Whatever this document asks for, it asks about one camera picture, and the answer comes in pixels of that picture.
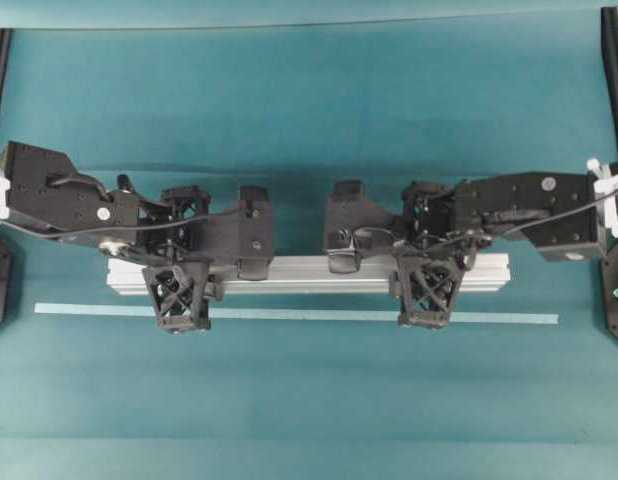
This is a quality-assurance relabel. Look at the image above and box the white right cable tie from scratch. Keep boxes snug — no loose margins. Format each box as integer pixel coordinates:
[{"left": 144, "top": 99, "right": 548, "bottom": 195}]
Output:
[{"left": 587, "top": 158, "right": 618, "bottom": 239}]

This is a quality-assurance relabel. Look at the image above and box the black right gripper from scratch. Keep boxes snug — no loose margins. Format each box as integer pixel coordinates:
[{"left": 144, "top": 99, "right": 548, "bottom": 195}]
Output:
[{"left": 389, "top": 181, "right": 477, "bottom": 329}]

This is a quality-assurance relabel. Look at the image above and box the light blue tape strip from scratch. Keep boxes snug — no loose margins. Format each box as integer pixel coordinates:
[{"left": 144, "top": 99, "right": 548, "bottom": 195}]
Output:
[{"left": 34, "top": 302, "right": 559, "bottom": 325}]

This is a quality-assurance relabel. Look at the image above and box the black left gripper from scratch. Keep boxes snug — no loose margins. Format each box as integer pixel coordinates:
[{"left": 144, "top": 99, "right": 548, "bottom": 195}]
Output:
[{"left": 136, "top": 185, "right": 237, "bottom": 333}]

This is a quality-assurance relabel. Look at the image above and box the silver aluminium extrusion rail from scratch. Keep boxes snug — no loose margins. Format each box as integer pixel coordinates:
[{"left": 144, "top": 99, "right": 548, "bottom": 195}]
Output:
[{"left": 106, "top": 252, "right": 515, "bottom": 296}]

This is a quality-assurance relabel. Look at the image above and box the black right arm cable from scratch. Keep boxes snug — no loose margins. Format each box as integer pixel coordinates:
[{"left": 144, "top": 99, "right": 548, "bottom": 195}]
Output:
[{"left": 338, "top": 187, "right": 618, "bottom": 251}]

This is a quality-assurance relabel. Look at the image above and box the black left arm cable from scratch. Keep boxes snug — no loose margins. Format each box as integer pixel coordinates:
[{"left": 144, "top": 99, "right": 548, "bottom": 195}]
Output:
[{"left": 0, "top": 172, "right": 240, "bottom": 241}]

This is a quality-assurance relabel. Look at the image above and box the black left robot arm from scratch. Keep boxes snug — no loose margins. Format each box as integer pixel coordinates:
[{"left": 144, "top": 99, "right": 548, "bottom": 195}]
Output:
[{"left": 0, "top": 141, "right": 221, "bottom": 334}]

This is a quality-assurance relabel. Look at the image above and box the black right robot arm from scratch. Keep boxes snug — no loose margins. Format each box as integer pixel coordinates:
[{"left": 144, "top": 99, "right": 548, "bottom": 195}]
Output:
[{"left": 354, "top": 173, "right": 606, "bottom": 329}]

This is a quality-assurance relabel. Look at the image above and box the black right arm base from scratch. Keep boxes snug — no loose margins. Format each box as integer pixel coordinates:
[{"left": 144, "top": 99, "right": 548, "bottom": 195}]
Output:
[{"left": 601, "top": 241, "right": 618, "bottom": 341}]

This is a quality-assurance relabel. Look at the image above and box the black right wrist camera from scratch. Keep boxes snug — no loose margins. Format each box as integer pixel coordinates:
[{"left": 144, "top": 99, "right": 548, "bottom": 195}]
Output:
[{"left": 324, "top": 179, "right": 401, "bottom": 274}]

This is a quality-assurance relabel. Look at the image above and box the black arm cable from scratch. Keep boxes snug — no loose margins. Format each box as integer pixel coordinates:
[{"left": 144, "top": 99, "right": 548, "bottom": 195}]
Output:
[
  {"left": 338, "top": 187, "right": 618, "bottom": 251},
  {"left": 0, "top": 172, "right": 240, "bottom": 241}
]

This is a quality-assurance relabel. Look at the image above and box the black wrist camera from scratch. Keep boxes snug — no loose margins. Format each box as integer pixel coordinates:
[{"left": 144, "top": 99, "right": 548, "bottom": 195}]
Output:
[
  {"left": 324, "top": 179, "right": 401, "bottom": 274},
  {"left": 208, "top": 185, "right": 276, "bottom": 281}
]

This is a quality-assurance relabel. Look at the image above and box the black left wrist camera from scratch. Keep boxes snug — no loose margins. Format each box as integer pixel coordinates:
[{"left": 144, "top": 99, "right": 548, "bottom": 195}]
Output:
[{"left": 208, "top": 185, "right": 276, "bottom": 281}]

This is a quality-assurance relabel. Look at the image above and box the teal table cloth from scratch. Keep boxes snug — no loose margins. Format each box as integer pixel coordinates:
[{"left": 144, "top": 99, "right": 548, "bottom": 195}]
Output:
[{"left": 0, "top": 11, "right": 618, "bottom": 479}]

